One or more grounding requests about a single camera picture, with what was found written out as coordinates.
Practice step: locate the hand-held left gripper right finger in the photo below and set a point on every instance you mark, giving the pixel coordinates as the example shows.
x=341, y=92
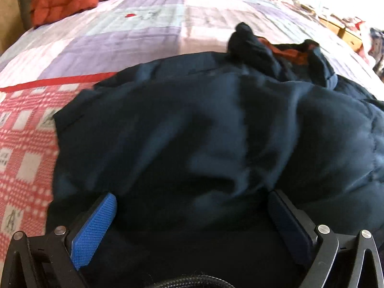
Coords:
x=288, y=231

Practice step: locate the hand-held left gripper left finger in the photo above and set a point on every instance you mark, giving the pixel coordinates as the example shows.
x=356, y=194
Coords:
x=93, y=231

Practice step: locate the navy padded jacket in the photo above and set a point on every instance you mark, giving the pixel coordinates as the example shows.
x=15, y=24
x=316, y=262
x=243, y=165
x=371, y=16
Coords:
x=195, y=141

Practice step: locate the red checked mat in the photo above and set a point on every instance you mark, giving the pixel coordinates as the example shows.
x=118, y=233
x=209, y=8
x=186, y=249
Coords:
x=24, y=156

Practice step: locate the patchwork quilt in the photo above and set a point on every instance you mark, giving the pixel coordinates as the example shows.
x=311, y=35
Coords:
x=135, y=36

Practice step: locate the pile of mixed clutter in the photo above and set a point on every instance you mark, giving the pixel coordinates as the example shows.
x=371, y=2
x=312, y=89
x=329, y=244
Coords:
x=375, y=48

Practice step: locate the wooden nightstand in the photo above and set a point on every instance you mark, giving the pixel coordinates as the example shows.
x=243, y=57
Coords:
x=348, y=33

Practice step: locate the orange padded jacket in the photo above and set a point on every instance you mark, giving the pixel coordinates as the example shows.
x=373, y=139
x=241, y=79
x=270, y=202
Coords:
x=66, y=0

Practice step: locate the wooden cabinet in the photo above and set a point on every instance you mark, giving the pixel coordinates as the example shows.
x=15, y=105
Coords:
x=7, y=6

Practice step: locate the dark grey frame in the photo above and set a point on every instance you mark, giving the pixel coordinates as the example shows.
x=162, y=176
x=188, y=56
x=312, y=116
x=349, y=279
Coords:
x=24, y=0

